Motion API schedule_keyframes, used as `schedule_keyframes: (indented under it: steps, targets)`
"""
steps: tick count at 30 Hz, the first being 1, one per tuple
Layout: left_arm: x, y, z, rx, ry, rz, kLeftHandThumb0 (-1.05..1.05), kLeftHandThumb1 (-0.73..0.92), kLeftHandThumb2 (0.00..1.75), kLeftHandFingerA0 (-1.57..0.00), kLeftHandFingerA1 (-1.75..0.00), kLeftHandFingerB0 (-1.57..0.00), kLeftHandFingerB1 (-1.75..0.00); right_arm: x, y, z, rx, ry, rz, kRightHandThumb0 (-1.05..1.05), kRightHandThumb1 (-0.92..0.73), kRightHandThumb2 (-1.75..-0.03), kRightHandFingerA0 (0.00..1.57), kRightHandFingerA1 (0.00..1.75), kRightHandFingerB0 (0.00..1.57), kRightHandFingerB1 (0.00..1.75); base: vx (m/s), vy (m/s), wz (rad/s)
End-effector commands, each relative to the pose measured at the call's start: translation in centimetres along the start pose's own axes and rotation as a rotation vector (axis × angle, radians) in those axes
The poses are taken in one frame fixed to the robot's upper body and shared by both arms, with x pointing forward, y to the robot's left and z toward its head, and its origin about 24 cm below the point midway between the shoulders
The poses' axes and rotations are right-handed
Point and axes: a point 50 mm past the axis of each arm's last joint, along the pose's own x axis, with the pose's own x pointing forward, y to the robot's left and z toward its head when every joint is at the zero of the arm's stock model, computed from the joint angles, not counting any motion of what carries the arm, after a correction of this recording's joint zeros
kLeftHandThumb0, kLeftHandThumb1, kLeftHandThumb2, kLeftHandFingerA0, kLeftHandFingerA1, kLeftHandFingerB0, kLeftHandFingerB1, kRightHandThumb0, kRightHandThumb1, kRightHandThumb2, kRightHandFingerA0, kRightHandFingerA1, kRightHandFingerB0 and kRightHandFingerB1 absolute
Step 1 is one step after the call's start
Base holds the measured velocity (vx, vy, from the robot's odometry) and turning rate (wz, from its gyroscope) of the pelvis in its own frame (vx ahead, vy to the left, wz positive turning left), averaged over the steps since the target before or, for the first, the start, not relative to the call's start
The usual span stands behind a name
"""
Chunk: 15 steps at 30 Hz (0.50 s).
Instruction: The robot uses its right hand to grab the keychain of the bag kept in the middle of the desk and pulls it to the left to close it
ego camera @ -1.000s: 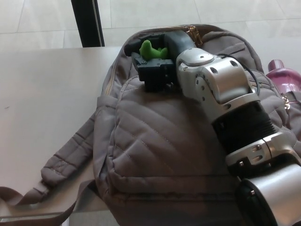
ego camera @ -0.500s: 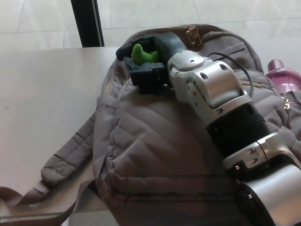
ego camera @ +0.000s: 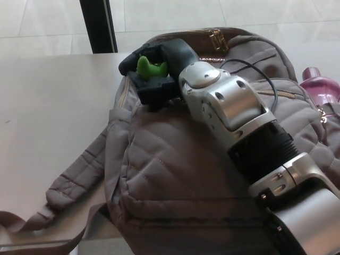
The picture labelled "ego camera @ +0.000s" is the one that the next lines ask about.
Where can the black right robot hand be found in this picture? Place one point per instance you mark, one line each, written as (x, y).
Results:
(176, 53)

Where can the taupe quilted backpack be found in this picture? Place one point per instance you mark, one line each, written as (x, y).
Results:
(170, 159)

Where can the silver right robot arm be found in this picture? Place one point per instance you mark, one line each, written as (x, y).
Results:
(239, 106)

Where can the purple plastic bottle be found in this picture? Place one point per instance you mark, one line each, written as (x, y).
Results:
(321, 87)

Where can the black vertical post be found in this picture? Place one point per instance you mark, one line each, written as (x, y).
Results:
(97, 26)

